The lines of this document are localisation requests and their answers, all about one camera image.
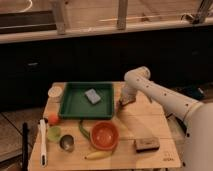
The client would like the dark red grape bunch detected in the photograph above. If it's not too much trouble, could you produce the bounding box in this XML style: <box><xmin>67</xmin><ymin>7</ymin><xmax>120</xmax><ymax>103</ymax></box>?
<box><xmin>115</xmin><ymin>102</ymin><xmax>125</xmax><ymax>113</ymax></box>

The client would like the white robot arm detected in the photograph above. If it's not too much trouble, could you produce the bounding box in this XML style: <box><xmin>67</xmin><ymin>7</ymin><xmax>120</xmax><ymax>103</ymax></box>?
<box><xmin>120</xmin><ymin>66</ymin><xmax>213</xmax><ymax>171</ymax></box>

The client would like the red bowl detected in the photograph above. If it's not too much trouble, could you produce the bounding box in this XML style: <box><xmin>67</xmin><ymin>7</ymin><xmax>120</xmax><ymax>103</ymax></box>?
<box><xmin>90</xmin><ymin>121</ymin><xmax>119</xmax><ymax>151</ymax></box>

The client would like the blue sponge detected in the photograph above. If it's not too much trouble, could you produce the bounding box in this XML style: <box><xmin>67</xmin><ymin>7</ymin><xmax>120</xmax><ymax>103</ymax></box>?
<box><xmin>85</xmin><ymin>89</ymin><xmax>101</xmax><ymax>104</ymax></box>

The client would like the brown scouring sponge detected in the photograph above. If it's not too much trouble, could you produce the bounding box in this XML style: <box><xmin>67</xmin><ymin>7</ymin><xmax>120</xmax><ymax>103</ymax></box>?
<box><xmin>134</xmin><ymin>138</ymin><xmax>160</xmax><ymax>153</ymax></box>

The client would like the green plastic tray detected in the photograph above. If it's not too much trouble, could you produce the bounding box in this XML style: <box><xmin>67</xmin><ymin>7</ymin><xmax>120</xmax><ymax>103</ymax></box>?
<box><xmin>59</xmin><ymin>82</ymin><xmax>114</xmax><ymax>119</ymax></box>

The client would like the green chili pepper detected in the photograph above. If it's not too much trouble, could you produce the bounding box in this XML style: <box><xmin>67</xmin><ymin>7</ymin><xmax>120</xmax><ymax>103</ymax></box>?
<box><xmin>78</xmin><ymin>120</ymin><xmax>90</xmax><ymax>140</ymax></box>

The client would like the yellow banana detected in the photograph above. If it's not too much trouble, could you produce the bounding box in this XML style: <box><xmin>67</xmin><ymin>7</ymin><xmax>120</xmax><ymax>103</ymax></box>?
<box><xmin>85</xmin><ymin>151</ymin><xmax>112</xmax><ymax>160</ymax></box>

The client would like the white small cup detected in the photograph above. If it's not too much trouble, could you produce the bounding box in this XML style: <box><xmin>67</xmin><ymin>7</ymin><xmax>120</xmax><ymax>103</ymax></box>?
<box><xmin>48</xmin><ymin>86</ymin><xmax>63</xmax><ymax>102</ymax></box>

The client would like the metal cup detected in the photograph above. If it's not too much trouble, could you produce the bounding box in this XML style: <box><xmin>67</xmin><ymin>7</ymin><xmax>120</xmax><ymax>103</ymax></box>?
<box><xmin>59</xmin><ymin>135</ymin><xmax>74</xmax><ymax>152</ymax></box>

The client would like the orange tomato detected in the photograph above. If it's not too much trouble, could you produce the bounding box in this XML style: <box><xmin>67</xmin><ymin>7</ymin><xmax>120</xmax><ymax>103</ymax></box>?
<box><xmin>48</xmin><ymin>114</ymin><xmax>60</xmax><ymax>125</ymax></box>

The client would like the light green cup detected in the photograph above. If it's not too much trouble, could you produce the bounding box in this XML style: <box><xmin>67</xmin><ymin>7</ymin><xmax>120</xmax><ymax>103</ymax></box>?
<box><xmin>47</xmin><ymin>126</ymin><xmax>61</xmax><ymax>143</ymax></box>

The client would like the black pole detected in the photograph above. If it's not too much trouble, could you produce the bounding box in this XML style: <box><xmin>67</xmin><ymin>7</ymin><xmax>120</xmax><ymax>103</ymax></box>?
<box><xmin>22</xmin><ymin>122</ymin><xmax>28</xmax><ymax>171</ymax></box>

